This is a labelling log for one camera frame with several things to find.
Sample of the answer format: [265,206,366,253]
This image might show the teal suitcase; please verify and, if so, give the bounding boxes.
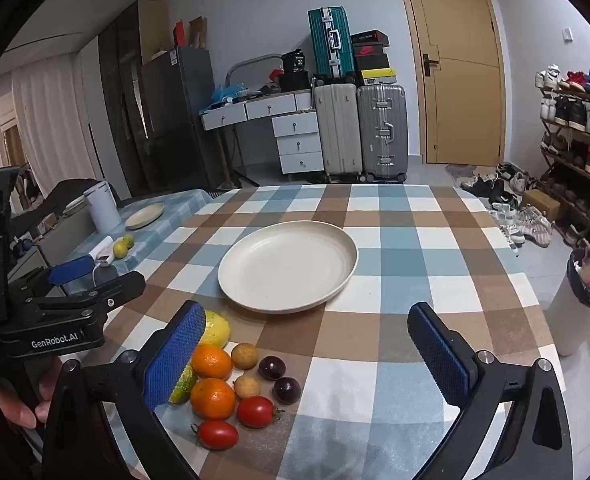
[308,6,356,82]

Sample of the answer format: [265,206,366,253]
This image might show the beige suitcase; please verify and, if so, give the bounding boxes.
[314,82,364,184]

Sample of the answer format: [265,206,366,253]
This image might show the small cream plate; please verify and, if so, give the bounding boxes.
[125,203,166,230]

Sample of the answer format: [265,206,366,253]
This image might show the white curtain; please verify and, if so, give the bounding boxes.
[10,57,130,201]

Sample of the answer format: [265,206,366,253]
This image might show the dark purple passion fruit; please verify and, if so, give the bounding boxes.
[258,355,284,381]
[273,376,302,405]

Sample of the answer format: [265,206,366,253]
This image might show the cardboard box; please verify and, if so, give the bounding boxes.
[521,189,561,222]

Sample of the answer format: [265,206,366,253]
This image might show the rows of assorted shoes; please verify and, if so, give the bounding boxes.
[535,64,590,241]

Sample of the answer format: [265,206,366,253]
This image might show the blue plastic bag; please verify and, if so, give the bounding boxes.
[210,81,250,106]

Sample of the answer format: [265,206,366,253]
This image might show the bumpy yellow-green fruit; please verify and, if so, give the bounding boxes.
[169,362,197,405]

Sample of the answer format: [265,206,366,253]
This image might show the black red striped shoebox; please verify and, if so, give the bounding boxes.
[351,31,390,47]

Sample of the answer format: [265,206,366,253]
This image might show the white desk with drawers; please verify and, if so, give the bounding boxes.
[200,91,317,188]

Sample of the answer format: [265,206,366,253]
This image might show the black box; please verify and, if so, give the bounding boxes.
[280,50,311,93]

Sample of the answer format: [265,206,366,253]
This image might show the brown longan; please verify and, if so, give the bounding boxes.
[231,342,260,371]
[233,375,262,401]

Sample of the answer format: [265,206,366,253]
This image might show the white power bank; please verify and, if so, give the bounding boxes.
[89,236,116,267]

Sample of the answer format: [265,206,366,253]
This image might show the red tomato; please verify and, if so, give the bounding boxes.
[236,395,283,429]
[191,420,240,451]

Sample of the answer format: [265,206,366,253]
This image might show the dark brown wardrobe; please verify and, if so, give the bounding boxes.
[99,0,176,201]

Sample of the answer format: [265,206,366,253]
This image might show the white trash bin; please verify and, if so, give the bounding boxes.
[545,249,590,357]

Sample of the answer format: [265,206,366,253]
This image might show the light blue checked tablecloth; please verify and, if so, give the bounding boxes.
[70,189,222,291]

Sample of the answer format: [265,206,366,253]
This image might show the orange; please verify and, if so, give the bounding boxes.
[190,377,237,421]
[191,343,234,380]

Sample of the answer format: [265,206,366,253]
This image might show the wooden shoe rack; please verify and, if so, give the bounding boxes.
[535,65,590,247]

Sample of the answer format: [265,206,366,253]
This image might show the white drawer cabinet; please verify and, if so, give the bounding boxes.
[272,110,325,183]

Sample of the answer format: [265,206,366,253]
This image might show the white cylindrical canister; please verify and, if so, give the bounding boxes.
[84,181,122,235]

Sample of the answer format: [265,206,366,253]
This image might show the grey suitcase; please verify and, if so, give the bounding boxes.
[356,85,409,184]

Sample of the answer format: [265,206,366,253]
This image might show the wooden door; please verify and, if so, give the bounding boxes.
[394,0,506,166]

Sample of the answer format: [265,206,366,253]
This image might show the brown paper bag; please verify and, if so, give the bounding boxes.
[189,16,209,50]

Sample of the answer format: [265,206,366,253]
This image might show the grey metal frame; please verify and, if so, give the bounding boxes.
[225,54,282,92]

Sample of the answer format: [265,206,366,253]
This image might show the large cream plate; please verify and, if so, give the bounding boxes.
[218,221,359,315]

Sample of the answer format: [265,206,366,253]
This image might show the pile of sneakers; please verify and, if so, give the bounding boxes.
[459,162,553,258]

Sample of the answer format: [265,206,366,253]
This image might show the smooth yellow fruit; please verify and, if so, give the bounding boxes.
[202,310,232,348]

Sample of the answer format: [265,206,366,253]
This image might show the plain black shoebox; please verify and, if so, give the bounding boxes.
[355,55,391,72]

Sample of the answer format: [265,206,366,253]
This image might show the dark grey fridge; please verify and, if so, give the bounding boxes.
[142,47,226,192]

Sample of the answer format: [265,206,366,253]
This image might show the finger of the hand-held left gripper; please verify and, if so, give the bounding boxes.
[7,255,96,311]
[22,270,146,330]

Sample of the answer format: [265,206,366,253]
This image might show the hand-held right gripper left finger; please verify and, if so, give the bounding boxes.
[41,300,207,480]

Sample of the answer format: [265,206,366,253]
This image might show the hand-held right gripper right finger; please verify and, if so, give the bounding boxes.
[406,302,574,480]

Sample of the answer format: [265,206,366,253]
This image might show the yellow black shoebox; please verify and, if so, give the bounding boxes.
[357,69,396,87]

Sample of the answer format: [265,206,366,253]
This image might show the person's left hand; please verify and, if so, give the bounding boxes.
[0,357,70,430]

